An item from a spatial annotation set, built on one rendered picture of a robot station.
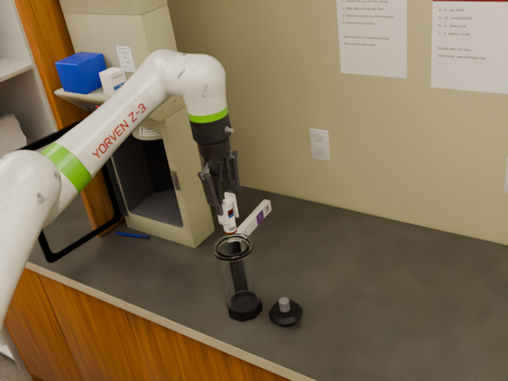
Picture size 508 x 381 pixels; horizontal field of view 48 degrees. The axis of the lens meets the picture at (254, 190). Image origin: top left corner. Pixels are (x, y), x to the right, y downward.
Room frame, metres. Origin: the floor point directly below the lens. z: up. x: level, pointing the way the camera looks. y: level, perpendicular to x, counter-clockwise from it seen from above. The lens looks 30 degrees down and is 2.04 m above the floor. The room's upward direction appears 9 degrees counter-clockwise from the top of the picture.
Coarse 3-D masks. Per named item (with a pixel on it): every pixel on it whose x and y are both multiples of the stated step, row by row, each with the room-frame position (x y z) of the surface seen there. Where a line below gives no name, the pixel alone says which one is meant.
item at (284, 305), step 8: (280, 304) 1.16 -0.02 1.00; (288, 304) 1.16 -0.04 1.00; (296, 304) 1.18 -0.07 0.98; (272, 312) 1.16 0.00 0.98; (280, 312) 1.15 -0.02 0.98; (288, 312) 1.15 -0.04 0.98; (296, 312) 1.14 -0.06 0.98; (272, 320) 1.14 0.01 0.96; (280, 320) 1.13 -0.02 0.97; (288, 320) 1.13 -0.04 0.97; (296, 320) 1.13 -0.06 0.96
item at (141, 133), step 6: (138, 126) 1.68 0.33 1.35; (132, 132) 1.71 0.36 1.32; (138, 132) 1.67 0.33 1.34; (144, 132) 1.66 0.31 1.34; (150, 132) 1.65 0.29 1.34; (156, 132) 1.65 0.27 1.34; (138, 138) 1.66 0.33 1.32; (144, 138) 1.65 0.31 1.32; (150, 138) 1.64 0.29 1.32; (156, 138) 1.64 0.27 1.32
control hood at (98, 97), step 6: (60, 90) 1.67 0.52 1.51; (96, 90) 1.62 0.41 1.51; (102, 90) 1.61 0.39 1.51; (60, 96) 1.66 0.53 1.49; (66, 96) 1.64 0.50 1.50; (72, 96) 1.62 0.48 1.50; (78, 96) 1.60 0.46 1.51; (84, 96) 1.59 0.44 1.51; (90, 96) 1.57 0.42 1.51; (96, 96) 1.56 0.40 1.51; (102, 96) 1.56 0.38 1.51; (108, 96) 1.55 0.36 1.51; (72, 102) 1.69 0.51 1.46; (90, 102) 1.60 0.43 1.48; (96, 102) 1.57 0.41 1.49; (102, 102) 1.54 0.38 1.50; (84, 108) 1.71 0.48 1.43; (150, 114) 1.52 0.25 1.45; (156, 114) 1.54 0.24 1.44; (162, 114) 1.56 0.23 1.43; (150, 120) 1.55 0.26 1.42; (156, 120) 1.54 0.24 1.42
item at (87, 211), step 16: (64, 128) 1.67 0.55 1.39; (48, 144) 1.62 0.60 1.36; (96, 176) 1.70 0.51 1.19; (80, 192) 1.65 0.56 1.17; (96, 192) 1.69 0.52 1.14; (80, 208) 1.64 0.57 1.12; (96, 208) 1.68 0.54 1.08; (112, 208) 1.72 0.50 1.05; (64, 224) 1.59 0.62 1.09; (80, 224) 1.63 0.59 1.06; (96, 224) 1.67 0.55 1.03; (48, 240) 1.54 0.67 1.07; (64, 240) 1.58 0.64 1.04
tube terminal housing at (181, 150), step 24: (72, 24) 1.74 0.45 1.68; (96, 24) 1.68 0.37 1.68; (120, 24) 1.61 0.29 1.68; (144, 24) 1.57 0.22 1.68; (168, 24) 1.64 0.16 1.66; (96, 48) 1.69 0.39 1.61; (144, 48) 1.57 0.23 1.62; (168, 48) 1.62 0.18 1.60; (144, 120) 1.61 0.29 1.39; (168, 120) 1.57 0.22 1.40; (168, 144) 1.57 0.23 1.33; (192, 144) 1.63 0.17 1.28; (192, 168) 1.61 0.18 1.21; (192, 192) 1.60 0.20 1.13; (192, 216) 1.58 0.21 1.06; (192, 240) 1.56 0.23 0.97
